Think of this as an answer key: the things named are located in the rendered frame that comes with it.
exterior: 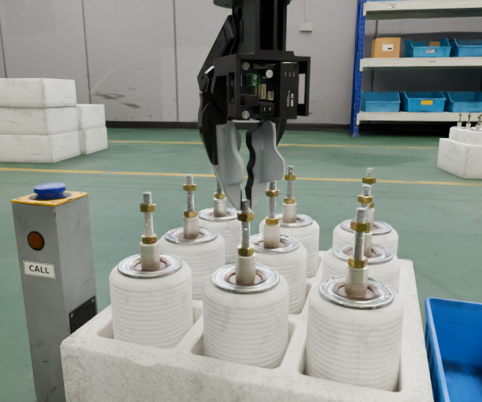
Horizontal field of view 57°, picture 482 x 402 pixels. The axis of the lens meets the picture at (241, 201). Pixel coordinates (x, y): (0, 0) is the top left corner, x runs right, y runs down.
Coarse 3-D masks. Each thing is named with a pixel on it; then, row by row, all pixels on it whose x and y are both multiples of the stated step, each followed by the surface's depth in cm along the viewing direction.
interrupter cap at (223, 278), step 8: (232, 264) 52; (256, 264) 52; (216, 272) 50; (224, 272) 50; (232, 272) 50; (256, 272) 50; (264, 272) 50; (272, 272) 50; (216, 280) 48; (224, 280) 48; (232, 280) 48; (256, 280) 48; (264, 280) 48; (272, 280) 48; (224, 288) 46; (232, 288) 46; (240, 288) 46; (248, 288) 46; (256, 288) 46; (264, 288) 46; (272, 288) 46
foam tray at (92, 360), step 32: (320, 256) 76; (416, 288) 63; (96, 320) 54; (288, 320) 54; (416, 320) 54; (64, 352) 49; (96, 352) 48; (128, 352) 48; (160, 352) 48; (192, 352) 49; (288, 352) 48; (416, 352) 48; (64, 384) 51; (96, 384) 49; (128, 384) 48; (160, 384) 46; (192, 384) 45; (224, 384) 44; (256, 384) 43; (288, 384) 42; (320, 384) 42; (352, 384) 42; (416, 384) 42
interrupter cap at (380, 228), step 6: (342, 222) 69; (348, 222) 69; (378, 222) 69; (342, 228) 66; (348, 228) 66; (378, 228) 67; (384, 228) 66; (390, 228) 66; (372, 234) 64; (378, 234) 64
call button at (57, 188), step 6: (36, 186) 59; (42, 186) 59; (48, 186) 59; (54, 186) 59; (60, 186) 59; (36, 192) 58; (42, 192) 58; (48, 192) 58; (54, 192) 58; (60, 192) 59; (42, 198) 58; (48, 198) 58
